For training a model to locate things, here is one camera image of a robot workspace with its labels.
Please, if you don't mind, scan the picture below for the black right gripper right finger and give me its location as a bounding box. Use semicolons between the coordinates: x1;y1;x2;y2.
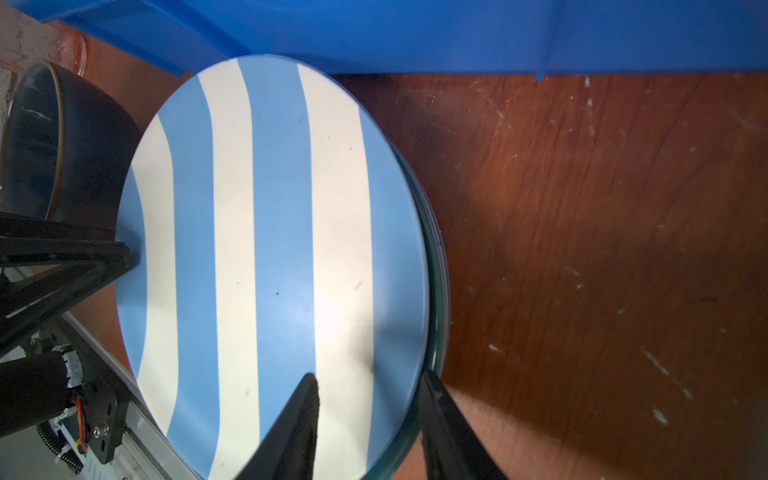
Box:
418;371;508;480

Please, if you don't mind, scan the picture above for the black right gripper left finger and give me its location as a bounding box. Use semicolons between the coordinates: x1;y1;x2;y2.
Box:
236;373;320;480

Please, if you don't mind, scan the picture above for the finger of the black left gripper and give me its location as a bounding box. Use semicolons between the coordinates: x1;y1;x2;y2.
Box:
1;213;134;354

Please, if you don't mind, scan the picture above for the green rim lettered plate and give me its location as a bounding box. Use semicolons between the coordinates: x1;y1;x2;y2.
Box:
365;151;451;479

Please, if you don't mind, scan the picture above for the blue white striped plate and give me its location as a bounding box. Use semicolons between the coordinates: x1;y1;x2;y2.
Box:
116;56;430;479

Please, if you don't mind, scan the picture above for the blue plastic bin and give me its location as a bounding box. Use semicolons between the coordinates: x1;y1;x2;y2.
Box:
13;0;767;77

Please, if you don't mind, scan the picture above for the dark blue ceramic bowl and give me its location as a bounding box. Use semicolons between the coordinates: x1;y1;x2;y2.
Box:
1;62;142;231

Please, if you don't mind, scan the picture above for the clear glass cup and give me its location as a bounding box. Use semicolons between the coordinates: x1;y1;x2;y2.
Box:
1;22;87;76

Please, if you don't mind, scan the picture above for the left robot arm base plate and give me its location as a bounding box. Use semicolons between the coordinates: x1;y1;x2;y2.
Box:
35;317;130;475

